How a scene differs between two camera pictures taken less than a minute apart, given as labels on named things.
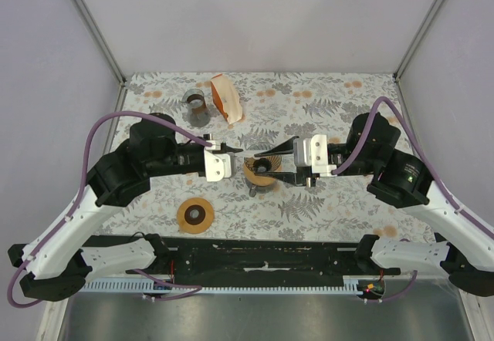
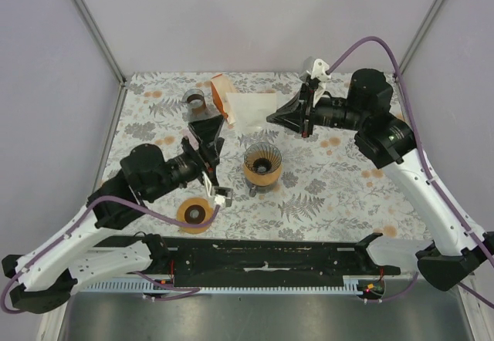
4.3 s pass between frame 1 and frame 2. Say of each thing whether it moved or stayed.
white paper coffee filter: moved
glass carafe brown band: stayed
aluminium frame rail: stayed
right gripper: moved
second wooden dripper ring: stayed
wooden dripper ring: stayed
